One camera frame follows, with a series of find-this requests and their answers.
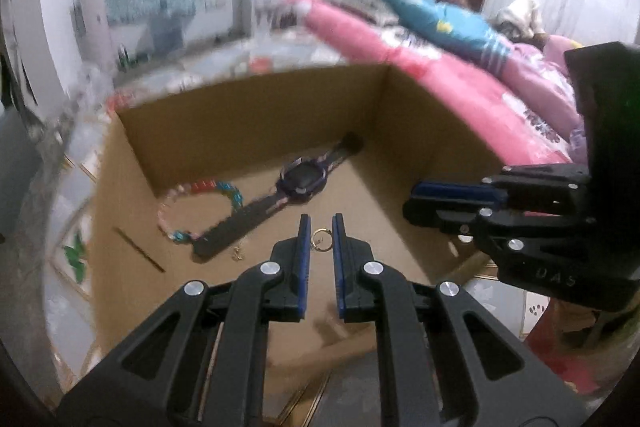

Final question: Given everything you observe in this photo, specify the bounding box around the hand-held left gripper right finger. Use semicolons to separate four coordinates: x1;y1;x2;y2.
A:
331;213;588;427

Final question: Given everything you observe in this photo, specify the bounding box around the brown cardboard box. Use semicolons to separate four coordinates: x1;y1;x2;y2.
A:
92;64;507;410

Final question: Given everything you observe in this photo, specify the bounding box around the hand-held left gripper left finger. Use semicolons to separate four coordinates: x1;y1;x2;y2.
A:
57;213;312;427

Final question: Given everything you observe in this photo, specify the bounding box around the white crumpled cloth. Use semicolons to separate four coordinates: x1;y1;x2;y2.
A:
495;0;547;40

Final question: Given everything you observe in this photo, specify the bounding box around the purple black smart watch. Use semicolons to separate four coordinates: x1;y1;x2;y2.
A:
191;133;363;264

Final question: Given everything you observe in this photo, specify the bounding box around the teal pillow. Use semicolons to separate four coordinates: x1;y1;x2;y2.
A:
370;0;516;72

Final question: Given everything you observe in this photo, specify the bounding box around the multicoloured bead bracelet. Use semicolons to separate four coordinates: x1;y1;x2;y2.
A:
157;179;246;244

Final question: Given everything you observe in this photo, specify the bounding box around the pink floral blanket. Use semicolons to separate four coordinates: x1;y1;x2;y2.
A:
304;0;590;165

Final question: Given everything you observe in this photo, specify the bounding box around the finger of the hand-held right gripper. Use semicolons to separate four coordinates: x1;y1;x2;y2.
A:
402;202;597;266
411;163;595;210

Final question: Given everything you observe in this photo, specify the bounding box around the light pink quilt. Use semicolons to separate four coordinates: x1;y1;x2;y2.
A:
500;34;587;138

